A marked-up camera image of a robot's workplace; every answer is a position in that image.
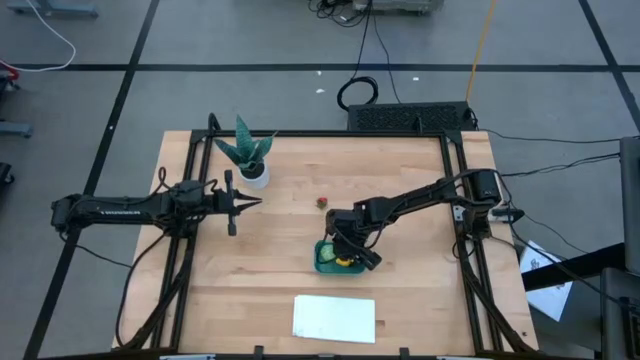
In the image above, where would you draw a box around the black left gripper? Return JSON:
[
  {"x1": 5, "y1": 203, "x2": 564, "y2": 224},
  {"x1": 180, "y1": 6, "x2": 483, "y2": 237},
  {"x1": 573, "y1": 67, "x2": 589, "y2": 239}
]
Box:
[{"x1": 213, "y1": 169, "x2": 263, "y2": 238}]

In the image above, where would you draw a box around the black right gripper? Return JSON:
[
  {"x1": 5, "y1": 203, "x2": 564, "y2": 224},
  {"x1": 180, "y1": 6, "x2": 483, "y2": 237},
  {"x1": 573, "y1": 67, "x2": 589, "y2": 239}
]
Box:
[{"x1": 324, "y1": 208, "x2": 384, "y2": 272}]

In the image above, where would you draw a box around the teal plastic tupperware container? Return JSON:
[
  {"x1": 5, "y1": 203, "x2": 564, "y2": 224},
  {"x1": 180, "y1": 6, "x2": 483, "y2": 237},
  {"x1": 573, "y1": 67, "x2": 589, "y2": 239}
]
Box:
[{"x1": 313, "y1": 239, "x2": 369, "y2": 276}]

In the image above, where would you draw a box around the white plant pot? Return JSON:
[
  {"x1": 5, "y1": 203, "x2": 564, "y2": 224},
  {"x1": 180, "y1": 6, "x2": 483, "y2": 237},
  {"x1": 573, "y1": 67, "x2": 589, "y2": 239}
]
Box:
[{"x1": 237, "y1": 162, "x2": 271, "y2": 190}]

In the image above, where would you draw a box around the green snake plant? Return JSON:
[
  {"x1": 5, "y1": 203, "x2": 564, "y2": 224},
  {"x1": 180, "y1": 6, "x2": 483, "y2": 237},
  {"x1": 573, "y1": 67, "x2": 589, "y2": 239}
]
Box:
[{"x1": 213, "y1": 114, "x2": 278, "y2": 174}]

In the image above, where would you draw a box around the white folded cloth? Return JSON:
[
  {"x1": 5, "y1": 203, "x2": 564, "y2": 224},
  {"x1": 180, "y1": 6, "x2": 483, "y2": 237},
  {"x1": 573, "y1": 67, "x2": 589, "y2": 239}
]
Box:
[{"x1": 291, "y1": 294, "x2": 377, "y2": 345}]

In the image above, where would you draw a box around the black perforated computer case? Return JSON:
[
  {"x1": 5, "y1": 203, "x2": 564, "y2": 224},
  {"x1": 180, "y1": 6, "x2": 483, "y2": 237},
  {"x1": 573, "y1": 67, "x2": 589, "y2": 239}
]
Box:
[{"x1": 346, "y1": 101, "x2": 477, "y2": 134}]

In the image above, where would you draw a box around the white printed paper sheet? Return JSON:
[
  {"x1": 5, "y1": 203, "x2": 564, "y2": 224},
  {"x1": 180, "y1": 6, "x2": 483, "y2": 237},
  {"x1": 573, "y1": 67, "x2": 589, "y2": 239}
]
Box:
[{"x1": 519, "y1": 239, "x2": 574, "y2": 322}]

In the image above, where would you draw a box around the black bar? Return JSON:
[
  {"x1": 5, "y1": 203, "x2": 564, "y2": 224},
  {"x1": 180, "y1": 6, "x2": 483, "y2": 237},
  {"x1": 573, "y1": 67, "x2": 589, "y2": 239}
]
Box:
[{"x1": 522, "y1": 242, "x2": 626, "y2": 293}]

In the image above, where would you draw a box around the grey furniture foot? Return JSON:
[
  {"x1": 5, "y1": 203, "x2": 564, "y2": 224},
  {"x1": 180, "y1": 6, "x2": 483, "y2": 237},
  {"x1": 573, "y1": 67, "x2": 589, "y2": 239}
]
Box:
[{"x1": 0, "y1": 121, "x2": 34, "y2": 140}]

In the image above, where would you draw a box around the grey device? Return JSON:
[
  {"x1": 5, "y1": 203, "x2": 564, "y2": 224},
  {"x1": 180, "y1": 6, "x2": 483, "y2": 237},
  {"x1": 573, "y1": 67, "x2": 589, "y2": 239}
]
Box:
[{"x1": 351, "y1": 0, "x2": 445, "y2": 15}]

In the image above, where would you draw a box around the grey desk foot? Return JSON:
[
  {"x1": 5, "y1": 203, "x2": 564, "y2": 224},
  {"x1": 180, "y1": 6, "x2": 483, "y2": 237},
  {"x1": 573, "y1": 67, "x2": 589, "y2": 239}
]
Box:
[{"x1": 4, "y1": 0, "x2": 98, "y2": 20}]

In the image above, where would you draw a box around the red object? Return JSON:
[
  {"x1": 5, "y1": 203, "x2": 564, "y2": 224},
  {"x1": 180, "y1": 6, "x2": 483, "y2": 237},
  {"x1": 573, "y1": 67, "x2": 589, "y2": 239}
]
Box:
[{"x1": 0, "y1": 60, "x2": 21, "y2": 91}]

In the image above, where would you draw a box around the grey box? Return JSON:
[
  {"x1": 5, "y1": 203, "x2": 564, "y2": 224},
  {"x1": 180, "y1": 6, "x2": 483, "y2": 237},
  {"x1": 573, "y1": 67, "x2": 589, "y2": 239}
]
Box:
[{"x1": 599, "y1": 267, "x2": 640, "y2": 360}]

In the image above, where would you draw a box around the grey cabinet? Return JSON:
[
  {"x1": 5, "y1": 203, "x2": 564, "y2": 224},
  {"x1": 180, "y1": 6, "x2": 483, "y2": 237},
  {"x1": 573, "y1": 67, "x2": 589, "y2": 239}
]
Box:
[{"x1": 618, "y1": 135, "x2": 640, "y2": 276}]

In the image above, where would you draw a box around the black metal table frame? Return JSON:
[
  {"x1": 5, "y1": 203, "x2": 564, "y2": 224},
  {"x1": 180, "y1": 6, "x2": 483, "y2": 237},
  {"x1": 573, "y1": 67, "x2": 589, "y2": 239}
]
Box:
[{"x1": 117, "y1": 128, "x2": 539, "y2": 354}]

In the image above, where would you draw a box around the black coiled cable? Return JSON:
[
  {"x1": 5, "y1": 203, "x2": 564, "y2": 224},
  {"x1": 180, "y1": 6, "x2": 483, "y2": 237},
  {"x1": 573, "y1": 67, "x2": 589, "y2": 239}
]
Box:
[{"x1": 336, "y1": 0, "x2": 380, "y2": 112}]

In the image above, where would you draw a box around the thin black floor cable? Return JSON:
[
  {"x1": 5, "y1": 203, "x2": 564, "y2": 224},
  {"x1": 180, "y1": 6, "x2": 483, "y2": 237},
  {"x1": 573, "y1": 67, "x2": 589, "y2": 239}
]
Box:
[{"x1": 370, "y1": 12, "x2": 402, "y2": 105}]

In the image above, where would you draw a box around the black cable tangle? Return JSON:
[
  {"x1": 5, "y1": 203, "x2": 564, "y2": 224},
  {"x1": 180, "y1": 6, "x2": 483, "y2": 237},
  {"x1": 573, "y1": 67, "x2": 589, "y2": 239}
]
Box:
[{"x1": 306, "y1": 0, "x2": 371, "y2": 29}]

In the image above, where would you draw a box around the white floor cable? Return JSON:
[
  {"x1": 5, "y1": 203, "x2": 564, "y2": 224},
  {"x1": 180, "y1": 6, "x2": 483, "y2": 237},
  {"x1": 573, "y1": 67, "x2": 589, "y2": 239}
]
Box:
[{"x1": 0, "y1": 0, "x2": 77, "y2": 74}]

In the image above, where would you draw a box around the yellow hanging cable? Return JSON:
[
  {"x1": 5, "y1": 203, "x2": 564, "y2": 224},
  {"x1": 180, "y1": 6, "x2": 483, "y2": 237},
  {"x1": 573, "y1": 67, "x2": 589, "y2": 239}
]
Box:
[{"x1": 464, "y1": 0, "x2": 499, "y2": 103}]

